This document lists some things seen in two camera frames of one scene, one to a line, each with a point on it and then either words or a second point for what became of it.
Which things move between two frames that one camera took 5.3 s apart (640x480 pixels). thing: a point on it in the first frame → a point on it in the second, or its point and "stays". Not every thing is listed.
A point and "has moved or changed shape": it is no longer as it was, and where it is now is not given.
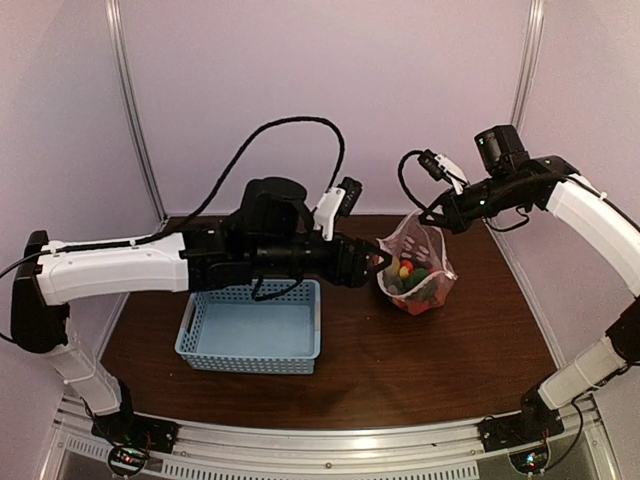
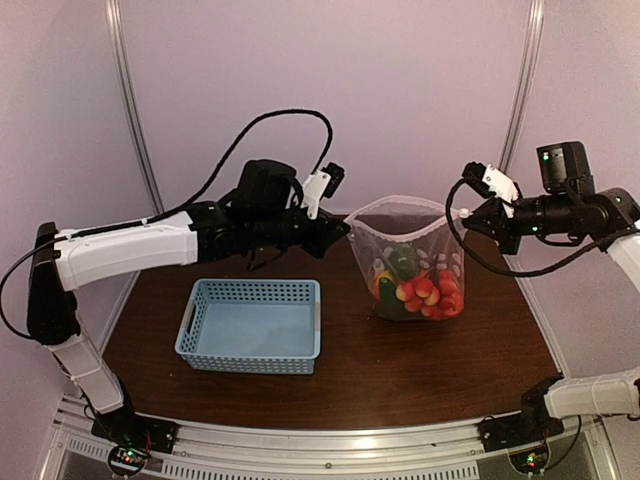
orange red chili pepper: x=405 y=268 → x=384 y=274
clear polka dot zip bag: x=418 y=278 has moved or changed shape
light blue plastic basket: x=222 y=329 stays
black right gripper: x=456 y=218 → x=490 y=219
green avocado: x=415 y=279 → x=404 y=259
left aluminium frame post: x=114 y=16 stays
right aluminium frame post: x=529 y=65 stays
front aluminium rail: x=335 y=450 stays
